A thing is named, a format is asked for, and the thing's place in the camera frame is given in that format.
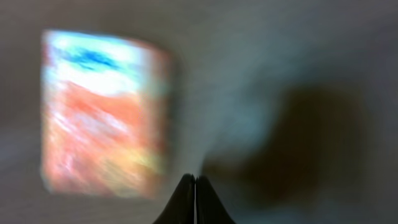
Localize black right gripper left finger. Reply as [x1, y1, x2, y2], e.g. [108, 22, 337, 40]
[153, 174, 195, 224]

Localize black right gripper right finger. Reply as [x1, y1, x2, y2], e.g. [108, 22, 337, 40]
[196, 175, 235, 224]

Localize orange tissue pack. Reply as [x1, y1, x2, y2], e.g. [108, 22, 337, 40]
[41, 30, 172, 198]

